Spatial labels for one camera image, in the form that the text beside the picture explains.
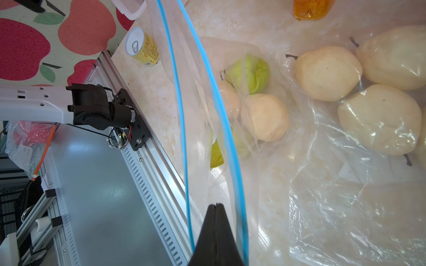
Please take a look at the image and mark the orange soap pump bottle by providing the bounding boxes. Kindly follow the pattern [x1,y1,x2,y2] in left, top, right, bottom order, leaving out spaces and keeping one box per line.
[293,0,335,21]

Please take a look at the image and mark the cream pear zip bag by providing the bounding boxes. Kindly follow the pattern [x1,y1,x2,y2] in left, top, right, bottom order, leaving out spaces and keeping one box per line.
[337,84,422,156]
[349,24,426,91]
[398,104,426,168]

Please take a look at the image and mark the white empty plastic basket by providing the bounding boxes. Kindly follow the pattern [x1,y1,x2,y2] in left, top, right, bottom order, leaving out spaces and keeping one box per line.
[112,0,147,21]

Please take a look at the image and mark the cream pear in small bag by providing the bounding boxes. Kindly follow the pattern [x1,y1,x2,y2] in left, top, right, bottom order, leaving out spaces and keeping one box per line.
[241,94,290,142]

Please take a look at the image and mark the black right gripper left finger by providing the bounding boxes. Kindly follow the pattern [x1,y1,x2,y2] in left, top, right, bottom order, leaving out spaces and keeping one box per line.
[188,205,216,266]

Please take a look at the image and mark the small clear pear bag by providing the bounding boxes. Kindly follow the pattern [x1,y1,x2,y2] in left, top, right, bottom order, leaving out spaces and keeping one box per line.
[200,37,303,173]

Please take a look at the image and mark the cream toy pear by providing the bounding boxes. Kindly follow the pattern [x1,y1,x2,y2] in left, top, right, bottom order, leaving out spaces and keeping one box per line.
[217,80,241,121]

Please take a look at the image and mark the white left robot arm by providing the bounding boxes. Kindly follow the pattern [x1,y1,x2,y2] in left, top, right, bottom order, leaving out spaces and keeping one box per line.
[1,84,136,130]

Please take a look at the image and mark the clear blue zip-top bag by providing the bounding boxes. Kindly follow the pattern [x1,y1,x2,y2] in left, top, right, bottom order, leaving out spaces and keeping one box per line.
[147,1,426,266]

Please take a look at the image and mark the green toy pear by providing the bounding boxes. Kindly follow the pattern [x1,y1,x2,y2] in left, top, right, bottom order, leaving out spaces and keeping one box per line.
[225,54,270,95]
[210,128,257,168]

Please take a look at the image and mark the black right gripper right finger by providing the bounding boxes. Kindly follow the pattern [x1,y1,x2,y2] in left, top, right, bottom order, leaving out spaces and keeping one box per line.
[215,203,244,266]

